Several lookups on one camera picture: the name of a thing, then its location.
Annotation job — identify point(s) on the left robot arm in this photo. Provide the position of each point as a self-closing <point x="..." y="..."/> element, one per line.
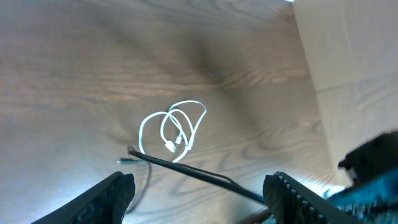
<point x="372" y="198"/>

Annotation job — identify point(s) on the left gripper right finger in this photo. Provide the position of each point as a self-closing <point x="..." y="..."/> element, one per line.
<point x="291" y="202"/>

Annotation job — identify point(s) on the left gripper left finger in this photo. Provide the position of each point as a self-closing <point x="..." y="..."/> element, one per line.
<point x="104" y="203"/>

